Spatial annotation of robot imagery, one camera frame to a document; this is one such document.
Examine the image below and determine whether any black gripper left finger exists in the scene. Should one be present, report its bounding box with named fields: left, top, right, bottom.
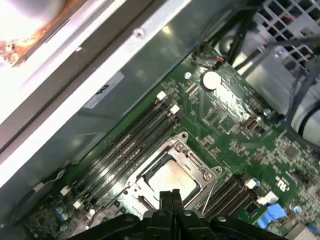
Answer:
left=66, top=190, right=176, bottom=240

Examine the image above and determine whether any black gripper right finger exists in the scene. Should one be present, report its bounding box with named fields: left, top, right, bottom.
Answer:
left=172, top=189, right=280, bottom=240

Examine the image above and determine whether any silver square CPU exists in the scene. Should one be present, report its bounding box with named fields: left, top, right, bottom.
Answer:
left=143, top=156, right=201, bottom=203

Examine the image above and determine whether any thin metal locking lever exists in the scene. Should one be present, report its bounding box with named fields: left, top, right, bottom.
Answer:
left=201, top=173, right=219, bottom=215

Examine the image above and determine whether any metal socket cover frame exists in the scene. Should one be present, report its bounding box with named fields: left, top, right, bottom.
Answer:
left=134, top=138, right=218, bottom=208

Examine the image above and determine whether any black RAM slot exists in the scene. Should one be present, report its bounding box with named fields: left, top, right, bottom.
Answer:
left=68, top=98, right=173, bottom=203
left=217, top=186, right=262, bottom=222
left=202, top=173, right=242, bottom=217
left=59, top=91, right=167, bottom=197
left=82, top=113, right=186, bottom=216
left=208, top=178, right=257, bottom=221
left=73, top=104, right=181, bottom=210
left=224, top=192, right=278, bottom=223

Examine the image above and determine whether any metal CPU socket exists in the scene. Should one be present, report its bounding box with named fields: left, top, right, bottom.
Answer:
left=117, top=131, right=224, bottom=218

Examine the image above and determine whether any green motherboard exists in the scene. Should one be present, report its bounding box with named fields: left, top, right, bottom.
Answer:
left=23, top=46, right=320, bottom=240

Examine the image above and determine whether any blue board connector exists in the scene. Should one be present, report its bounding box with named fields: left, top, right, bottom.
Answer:
left=256, top=202, right=288, bottom=230

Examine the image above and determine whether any silver coin battery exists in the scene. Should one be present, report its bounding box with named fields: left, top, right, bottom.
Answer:
left=201, top=70, right=223, bottom=91

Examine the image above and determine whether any grey finned chipset heatsink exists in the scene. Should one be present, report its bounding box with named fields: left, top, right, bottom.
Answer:
left=284, top=219, right=320, bottom=240

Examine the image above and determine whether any black open PC case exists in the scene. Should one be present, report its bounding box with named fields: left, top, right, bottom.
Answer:
left=0, top=0, right=263, bottom=240

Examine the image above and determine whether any grey case wall sticker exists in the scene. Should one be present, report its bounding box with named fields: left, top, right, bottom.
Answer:
left=83, top=71, right=125, bottom=110

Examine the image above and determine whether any white taped cable bundle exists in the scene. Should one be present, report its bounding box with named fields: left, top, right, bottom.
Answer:
left=291, top=98, right=320, bottom=140

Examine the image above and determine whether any black cable bundle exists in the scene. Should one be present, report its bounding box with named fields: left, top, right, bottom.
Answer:
left=223, top=4, right=255, bottom=72

